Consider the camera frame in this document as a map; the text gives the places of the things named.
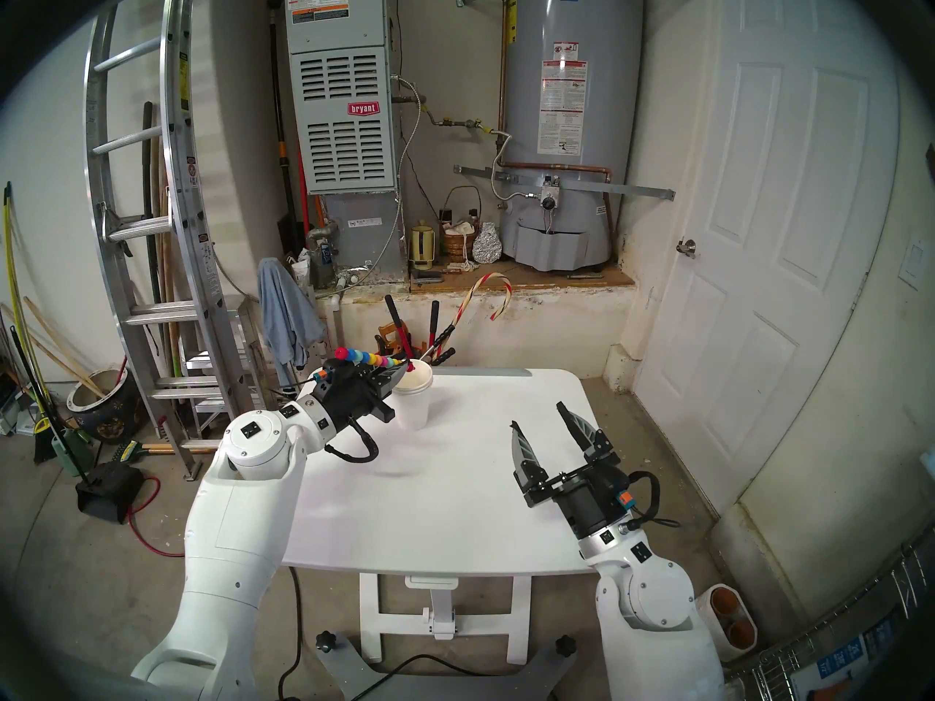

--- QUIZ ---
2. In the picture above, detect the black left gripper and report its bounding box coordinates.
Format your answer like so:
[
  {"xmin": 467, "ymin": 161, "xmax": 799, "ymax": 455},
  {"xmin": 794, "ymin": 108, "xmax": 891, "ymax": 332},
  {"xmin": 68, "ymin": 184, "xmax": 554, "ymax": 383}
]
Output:
[{"xmin": 319, "ymin": 364, "xmax": 410, "ymax": 430}]

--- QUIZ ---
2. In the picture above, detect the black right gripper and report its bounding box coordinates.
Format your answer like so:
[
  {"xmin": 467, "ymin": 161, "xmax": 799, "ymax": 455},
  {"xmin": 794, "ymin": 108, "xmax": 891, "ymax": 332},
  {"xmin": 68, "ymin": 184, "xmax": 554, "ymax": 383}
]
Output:
[{"xmin": 510, "ymin": 402, "xmax": 633, "ymax": 540}]

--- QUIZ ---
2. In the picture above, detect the striped candy cane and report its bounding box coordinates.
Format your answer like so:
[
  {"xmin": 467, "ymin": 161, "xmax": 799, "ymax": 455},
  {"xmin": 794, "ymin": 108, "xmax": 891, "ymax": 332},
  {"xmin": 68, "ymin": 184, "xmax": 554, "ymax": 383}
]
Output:
[{"xmin": 420, "ymin": 272, "xmax": 514, "ymax": 364}]

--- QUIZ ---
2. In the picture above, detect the blue cloth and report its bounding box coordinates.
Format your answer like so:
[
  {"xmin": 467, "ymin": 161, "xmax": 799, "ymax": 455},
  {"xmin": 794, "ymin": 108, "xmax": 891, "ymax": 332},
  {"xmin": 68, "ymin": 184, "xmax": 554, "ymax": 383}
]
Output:
[{"xmin": 257, "ymin": 258, "xmax": 327, "ymax": 395}]

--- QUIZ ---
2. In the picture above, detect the wicker basket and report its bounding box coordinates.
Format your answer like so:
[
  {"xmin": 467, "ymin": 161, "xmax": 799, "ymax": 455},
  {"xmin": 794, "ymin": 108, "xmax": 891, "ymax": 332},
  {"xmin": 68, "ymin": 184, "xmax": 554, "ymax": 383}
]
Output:
[{"xmin": 442, "ymin": 221, "xmax": 477, "ymax": 266}]

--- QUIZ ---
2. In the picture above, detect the foil wrapped bundle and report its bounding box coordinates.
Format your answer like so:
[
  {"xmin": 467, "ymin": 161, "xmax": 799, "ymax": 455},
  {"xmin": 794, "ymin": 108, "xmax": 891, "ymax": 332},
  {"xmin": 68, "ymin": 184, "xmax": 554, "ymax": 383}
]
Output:
[{"xmin": 471, "ymin": 223, "xmax": 503, "ymax": 266}]

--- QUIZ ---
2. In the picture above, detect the aluminium step ladder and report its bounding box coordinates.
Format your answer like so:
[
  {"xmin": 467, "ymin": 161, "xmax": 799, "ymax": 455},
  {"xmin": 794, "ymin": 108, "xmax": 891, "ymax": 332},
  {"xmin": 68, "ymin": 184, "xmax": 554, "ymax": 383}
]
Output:
[{"xmin": 150, "ymin": 294, "xmax": 282, "ymax": 452}]

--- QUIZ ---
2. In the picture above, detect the wooden platform board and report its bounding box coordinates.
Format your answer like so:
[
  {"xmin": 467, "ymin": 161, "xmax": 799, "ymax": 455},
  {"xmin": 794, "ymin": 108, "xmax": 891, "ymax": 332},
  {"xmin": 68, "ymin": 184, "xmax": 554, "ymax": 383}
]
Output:
[{"xmin": 409, "ymin": 258, "xmax": 635, "ymax": 293}]

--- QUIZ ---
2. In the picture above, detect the grey bryant furnace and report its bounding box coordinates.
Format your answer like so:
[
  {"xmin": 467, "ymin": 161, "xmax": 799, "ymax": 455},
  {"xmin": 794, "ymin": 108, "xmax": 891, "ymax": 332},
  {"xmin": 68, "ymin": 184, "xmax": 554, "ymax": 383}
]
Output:
[{"xmin": 283, "ymin": 0, "xmax": 407, "ymax": 284}]

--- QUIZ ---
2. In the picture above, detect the yellow green scrub brush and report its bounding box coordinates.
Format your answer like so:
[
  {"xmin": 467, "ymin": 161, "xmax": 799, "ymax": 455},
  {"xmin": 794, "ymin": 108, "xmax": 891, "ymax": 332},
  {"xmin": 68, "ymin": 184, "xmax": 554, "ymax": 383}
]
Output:
[{"xmin": 117, "ymin": 438, "xmax": 191, "ymax": 463}]

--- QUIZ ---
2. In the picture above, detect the brass gas pipe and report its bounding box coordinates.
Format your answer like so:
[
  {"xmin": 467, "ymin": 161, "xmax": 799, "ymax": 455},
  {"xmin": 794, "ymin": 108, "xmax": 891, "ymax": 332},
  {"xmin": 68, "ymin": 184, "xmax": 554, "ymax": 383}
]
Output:
[{"xmin": 427, "ymin": 112, "xmax": 512, "ymax": 138}]

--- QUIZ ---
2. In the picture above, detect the corrugated steel flex pipe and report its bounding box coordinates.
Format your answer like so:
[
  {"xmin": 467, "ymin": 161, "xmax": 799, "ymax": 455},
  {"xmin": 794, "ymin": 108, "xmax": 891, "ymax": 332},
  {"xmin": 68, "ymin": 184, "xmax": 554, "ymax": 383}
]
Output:
[{"xmin": 343, "ymin": 75, "xmax": 426, "ymax": 288}]

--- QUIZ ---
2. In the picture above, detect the blue ceramic pot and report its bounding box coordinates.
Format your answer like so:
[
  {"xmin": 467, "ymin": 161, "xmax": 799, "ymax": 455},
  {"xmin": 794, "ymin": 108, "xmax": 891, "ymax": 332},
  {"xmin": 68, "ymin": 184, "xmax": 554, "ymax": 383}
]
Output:
[{"xmin": 66, "ymin": 367, "xmax": 143, "ymax": 445}]

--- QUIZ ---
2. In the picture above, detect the grey table base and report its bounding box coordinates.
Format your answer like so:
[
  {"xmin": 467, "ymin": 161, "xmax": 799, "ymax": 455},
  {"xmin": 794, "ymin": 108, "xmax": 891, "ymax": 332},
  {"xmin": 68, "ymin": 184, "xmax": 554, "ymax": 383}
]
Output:
[{"xmin": 321, "ymin": 634, "xmax": 578, "ymax": 701}]

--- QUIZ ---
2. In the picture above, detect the black dustpan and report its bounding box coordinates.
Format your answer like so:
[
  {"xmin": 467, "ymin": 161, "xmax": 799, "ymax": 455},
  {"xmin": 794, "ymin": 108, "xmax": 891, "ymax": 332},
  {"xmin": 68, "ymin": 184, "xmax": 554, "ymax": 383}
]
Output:
[{"xmin": 75, "ymin": 459, "xmax": 145, "ymax": 525}]

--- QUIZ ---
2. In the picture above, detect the black pole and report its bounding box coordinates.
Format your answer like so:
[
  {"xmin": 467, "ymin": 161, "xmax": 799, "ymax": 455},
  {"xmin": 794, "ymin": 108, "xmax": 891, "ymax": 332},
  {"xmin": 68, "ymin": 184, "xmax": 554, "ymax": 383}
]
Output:
[{"xmin": 141, "ymin": 101, "xmax": 165, "ymax": 306}]

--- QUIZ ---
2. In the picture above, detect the green watering can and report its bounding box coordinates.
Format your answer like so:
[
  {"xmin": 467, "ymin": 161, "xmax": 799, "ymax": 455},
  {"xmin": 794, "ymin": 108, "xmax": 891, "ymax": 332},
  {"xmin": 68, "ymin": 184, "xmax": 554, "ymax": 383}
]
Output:
[{"xmin": 51, "ymin": 426, "xmax": 96, "ymax": 478}]

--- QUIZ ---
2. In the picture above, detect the white panel door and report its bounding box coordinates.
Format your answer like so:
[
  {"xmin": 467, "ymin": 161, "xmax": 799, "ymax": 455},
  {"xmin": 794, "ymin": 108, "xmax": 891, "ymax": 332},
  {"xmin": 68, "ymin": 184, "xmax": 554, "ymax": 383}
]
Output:
[{"xmin": 634, "ymin": 0, "xmax": 901, "ymax": 518}]

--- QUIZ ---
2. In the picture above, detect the aluminium extension ladder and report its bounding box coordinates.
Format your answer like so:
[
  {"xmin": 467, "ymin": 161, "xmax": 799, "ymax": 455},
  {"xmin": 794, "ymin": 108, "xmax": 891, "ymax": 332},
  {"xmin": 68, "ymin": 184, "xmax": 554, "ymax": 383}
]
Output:
[{"xmin": 82, "ymin": 0, "xmax": 253, "ymax": 481}]

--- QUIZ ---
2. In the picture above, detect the blue printed box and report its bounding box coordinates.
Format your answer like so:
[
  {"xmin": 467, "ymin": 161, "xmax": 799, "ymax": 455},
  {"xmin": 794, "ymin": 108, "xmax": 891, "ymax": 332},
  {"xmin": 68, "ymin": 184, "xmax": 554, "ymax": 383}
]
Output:
[{"xmin": 793, "ymin": 619, "xmax": 921, "ymax": 701}]

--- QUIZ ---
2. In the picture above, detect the grey water heater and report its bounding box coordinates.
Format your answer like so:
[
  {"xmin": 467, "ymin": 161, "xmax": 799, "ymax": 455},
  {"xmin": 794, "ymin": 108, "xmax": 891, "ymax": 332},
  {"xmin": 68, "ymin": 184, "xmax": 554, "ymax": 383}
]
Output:
[{"xmin": 499, "ymin": 0, "xmax": 647, "ymax": 272}]

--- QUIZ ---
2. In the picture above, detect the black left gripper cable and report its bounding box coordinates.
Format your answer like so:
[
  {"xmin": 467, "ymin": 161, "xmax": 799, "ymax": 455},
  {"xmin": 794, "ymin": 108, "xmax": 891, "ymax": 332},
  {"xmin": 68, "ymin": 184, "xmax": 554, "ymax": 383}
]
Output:
[{"xmin": 325, "ymin": 415, "xmax": 381, "ymax": 463}]

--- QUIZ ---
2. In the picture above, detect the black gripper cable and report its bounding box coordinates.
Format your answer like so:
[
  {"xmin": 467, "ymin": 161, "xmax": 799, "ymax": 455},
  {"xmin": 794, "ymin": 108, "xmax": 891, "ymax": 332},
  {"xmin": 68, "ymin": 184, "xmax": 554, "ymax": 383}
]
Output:
[
  {"xmin": 325, "ymin": 415, "xmax": 381, "ymax": 463},
  {"xmin": 625, "ymin": 471, "xmax": 680, "ymax": 529}
]

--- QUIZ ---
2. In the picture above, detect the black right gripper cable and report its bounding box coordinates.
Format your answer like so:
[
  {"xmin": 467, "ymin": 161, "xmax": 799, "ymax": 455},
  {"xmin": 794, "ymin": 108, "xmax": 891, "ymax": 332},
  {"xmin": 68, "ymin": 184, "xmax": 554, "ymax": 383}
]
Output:
[{"xmin": 625, "ymin": 471, "xmax": 680, "ymax": 529}]

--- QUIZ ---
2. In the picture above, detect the black long handled shovel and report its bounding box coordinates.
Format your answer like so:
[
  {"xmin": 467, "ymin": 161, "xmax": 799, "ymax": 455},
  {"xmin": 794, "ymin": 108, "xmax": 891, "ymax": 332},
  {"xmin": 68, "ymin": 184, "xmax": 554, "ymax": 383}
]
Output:
[{"xmin": 267, "ymin": 6, "xmax": 306, "ymax": 262}]

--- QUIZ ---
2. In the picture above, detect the white table leg frame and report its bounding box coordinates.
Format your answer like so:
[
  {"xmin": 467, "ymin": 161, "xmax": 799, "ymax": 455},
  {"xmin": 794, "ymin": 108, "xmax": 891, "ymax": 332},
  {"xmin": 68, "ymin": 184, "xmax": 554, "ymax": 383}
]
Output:
[{"xmin": 358, "ymin": 572, "xmax": 532, "ymax": 667}]

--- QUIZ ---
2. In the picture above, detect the black power cable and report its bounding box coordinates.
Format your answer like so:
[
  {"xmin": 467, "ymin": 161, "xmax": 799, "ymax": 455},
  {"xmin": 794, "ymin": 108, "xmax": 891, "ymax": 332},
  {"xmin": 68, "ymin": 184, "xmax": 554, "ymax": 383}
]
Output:
[{"xmin": 276, "ymin": 567, "xmax": 483, "ymax": 701}]

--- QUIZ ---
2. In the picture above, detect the red extension cord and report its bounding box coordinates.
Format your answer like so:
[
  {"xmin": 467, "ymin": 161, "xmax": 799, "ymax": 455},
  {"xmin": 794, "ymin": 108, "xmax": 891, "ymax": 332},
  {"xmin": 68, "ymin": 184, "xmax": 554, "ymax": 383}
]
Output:
[{"xmin": 124, "ymin": 473, "xmax": 187, "ymax": 562}]

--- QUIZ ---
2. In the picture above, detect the wooden tool handle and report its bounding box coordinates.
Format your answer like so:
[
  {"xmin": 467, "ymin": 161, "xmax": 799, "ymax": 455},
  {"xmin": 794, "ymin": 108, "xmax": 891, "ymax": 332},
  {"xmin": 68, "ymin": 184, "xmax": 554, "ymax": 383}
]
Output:
[{"xmin": 0, "ymin": 294, "xmax": 110, "ymax": 401}]

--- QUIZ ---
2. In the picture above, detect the metal wire shelf rack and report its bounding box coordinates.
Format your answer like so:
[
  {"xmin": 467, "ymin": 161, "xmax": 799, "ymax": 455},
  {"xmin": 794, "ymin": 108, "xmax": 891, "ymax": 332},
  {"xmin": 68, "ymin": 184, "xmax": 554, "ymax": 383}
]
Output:
[{"xmin": 720, "ymin": 521, "xmax": 935, "ymax": 701}]

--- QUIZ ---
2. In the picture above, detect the yellow handled broom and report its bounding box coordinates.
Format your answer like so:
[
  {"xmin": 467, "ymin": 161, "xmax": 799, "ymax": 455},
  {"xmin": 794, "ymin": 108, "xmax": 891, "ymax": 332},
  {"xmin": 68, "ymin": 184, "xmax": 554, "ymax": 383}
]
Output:
[{"xmin": 2, "ymin": 181, "xmax": 59, "ymax": 467}]

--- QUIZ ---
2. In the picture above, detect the white light switch plate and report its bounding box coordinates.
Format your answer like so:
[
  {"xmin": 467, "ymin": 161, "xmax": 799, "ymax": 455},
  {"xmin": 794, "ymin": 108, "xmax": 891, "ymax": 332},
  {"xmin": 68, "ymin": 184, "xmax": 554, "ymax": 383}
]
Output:
[{"xmin": 898, "ymin": 240, "xmax": 932, "ymax": 291}]

